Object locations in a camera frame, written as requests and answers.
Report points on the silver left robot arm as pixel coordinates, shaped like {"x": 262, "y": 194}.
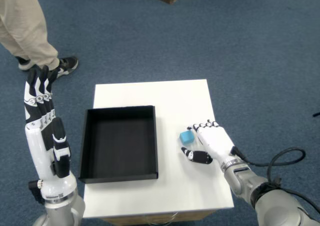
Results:
{"x": 65, "y": 211}

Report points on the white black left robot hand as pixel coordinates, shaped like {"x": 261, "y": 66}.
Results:
{"x": 35, "y": 145}

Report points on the white square table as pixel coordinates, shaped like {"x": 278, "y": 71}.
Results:
{"x": 175, "y": 105}

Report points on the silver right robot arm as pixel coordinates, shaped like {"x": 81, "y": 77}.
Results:
{"x": 275, "y": 206}

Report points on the blue cube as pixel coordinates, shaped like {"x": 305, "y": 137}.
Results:
{"x": 186, "y": 137}

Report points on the black left wrist connector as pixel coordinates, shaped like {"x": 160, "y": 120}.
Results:
{"x": 34, "y": 191}

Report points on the beige trousers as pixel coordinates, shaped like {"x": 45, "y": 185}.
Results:
{"x": 22, "y": 23}

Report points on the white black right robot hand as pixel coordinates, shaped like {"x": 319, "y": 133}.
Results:
{"x": 216, "y": 140}

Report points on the black white sneaker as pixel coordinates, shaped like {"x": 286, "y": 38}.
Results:
{"x": 68, "y": 63}
{"x": 23, "y": 64}

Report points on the black open box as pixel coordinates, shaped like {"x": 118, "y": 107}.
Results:
{"x": 120, "y": 140}

